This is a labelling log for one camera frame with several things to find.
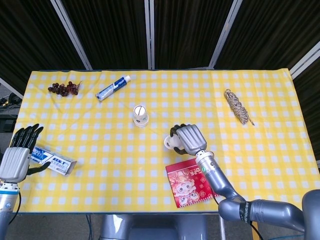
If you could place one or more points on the blue white toothpaste tube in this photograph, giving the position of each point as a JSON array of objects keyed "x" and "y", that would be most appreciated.
[{"x": 110, "y": 89}]

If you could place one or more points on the yellow white checked tablecloth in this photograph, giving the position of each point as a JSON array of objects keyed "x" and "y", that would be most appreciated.
[{"x": 125, "y": 175}]

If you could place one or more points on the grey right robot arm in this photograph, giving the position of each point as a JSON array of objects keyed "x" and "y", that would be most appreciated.
[{"x": 217, "y": 180}]

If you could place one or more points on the line-marked floral paper cup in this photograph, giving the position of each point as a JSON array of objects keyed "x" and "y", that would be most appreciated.
[{"x": 139, "y": 111}]

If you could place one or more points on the grey robot torso base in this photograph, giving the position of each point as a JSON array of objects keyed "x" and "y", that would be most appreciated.
[{"x": 150, "y": 230}]

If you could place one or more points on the red spiral-bound 2026 calendar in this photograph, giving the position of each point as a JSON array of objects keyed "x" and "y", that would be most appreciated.
[{"x": 185, "y": 185}]

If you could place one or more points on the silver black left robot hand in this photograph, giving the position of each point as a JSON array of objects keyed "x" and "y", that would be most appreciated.
[{"x": 15, "y": 162}]

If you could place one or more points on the green-flower paper cup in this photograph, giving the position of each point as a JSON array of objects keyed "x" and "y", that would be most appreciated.
[{"x": 141, "y": 125}]

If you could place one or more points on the blue white toothpaste box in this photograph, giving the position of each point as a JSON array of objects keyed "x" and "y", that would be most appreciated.
[{"x": 57, "y": 162}]

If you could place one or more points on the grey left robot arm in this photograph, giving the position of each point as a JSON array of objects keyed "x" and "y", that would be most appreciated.
[{"x": 7, "y": 207}]

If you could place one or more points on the dark red grape bunch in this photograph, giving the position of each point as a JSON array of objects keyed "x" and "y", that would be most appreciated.
[{"x": 63, "y": 89}]

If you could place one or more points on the white screen frame post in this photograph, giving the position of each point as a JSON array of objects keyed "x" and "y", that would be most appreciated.
[
  {"x": 11, "y": 88},
  {"x": 73, "y": 37},
  {"x": 224, "y": 35},
  {"x": 149, "y": 35},
  {"x": 306, "y": 56}
]

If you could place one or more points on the blue-flower plain-bottom paper cup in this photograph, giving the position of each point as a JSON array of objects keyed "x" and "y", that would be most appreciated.
[{"x": 171, "y": 143}]

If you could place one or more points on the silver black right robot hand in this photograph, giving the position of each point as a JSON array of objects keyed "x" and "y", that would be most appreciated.
[{"x": 192, "y": 140}]

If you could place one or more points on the dark corrugated screen panel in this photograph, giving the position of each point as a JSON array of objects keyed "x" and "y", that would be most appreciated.
[
  {"x": 110, "y": 32},
  {"x": 275, "y": 30},
  {"x": 187, "y": 32},
  {"x": 30, "y": 37}
]

